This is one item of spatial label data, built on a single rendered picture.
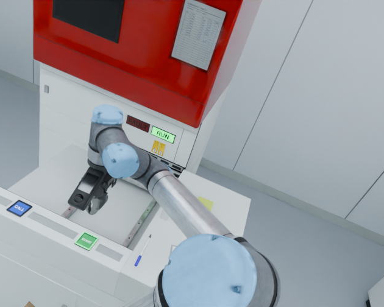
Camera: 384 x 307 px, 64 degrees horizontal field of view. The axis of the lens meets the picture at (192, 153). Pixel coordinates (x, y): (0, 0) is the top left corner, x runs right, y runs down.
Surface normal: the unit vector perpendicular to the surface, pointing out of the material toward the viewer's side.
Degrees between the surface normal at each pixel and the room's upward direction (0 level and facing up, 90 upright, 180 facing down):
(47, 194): 0
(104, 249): 0
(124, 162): 90
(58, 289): 90
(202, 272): 47
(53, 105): 90
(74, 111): 90
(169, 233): 0
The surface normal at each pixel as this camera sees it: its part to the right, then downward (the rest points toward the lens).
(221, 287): -0.45, -0.49
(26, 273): -0.29, 0.48
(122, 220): 0.29, -0.79
